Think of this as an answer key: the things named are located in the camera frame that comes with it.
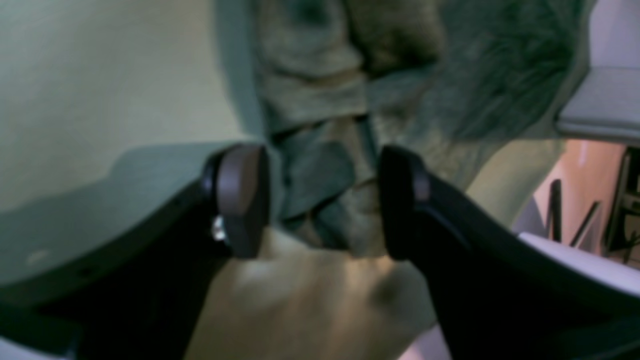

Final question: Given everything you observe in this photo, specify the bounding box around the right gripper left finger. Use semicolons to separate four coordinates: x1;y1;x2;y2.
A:
1;144;271;360

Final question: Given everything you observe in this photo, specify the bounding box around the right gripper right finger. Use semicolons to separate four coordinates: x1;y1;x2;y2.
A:
378;145;640;360

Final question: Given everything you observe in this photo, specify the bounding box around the green T-shirt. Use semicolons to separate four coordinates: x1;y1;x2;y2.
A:
215;0;598;258

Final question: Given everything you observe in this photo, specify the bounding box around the light green table cloth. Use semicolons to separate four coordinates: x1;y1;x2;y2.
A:
0;0;566;360

